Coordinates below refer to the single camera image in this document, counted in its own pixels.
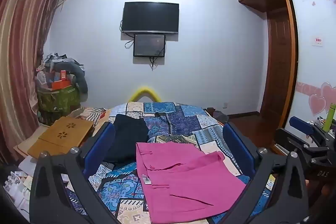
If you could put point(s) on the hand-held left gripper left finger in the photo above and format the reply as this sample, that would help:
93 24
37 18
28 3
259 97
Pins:
98 153

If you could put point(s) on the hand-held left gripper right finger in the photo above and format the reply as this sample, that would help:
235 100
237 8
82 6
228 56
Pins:
236 145

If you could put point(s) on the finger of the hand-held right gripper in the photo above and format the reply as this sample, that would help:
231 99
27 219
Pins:
300 123
288 141

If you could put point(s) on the pink pants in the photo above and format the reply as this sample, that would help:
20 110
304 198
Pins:
183 176

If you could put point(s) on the dark navy pants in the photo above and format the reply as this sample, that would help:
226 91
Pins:
130 134

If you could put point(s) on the pink heart stickers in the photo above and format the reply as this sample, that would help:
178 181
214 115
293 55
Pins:
319 102

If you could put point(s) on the green bottle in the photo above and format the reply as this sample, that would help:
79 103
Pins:
329 119

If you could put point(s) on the striped cloth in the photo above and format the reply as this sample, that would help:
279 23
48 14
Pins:
90 113

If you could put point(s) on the wooden lap desk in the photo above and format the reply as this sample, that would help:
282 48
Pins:
59 137

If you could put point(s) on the brown wooden door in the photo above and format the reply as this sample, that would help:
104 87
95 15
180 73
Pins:
278 64

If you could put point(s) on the blue patchwork blanket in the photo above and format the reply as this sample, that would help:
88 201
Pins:
178 119

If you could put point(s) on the green patterned bag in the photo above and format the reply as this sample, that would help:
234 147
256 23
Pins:
59 103

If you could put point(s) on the yellow foam arch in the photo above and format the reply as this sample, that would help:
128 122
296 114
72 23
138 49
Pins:
143 90

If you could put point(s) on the orange box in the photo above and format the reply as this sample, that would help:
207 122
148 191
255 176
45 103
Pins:
60 85

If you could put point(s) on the pile of grey clothes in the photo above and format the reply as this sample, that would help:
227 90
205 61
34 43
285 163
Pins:
78 74

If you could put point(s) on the white paper label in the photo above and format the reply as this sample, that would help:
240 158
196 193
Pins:
317 41

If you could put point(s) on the white sliding wardrobe door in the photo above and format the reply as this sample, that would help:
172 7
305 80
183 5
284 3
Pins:
315 16

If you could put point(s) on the red striped curtain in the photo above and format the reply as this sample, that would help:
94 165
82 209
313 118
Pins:
23 43

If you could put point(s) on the small black wall monitor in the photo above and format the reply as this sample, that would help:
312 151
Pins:
149 45

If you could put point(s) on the black wall television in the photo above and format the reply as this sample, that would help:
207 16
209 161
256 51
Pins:
151 16

